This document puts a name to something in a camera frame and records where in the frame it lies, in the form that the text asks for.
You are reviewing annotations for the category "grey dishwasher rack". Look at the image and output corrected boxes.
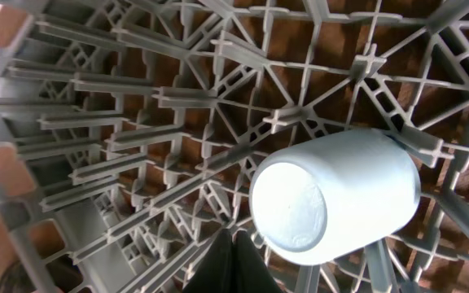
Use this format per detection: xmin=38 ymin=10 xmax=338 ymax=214
xmin=0 ymin=0 xmax=469 ymax=292

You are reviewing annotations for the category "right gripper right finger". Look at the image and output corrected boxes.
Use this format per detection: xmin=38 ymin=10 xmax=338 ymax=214
xmin=232 ymin=230 xmax=283 ymax=293

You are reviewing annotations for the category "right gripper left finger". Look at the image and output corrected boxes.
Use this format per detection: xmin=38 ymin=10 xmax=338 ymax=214
xmin=182 ymin=229 xmax=233 ymax=293

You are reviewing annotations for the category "blue cup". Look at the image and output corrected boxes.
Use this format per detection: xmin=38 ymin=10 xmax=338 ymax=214
xmin=249 ymin=129 xmax=421 ymax=265

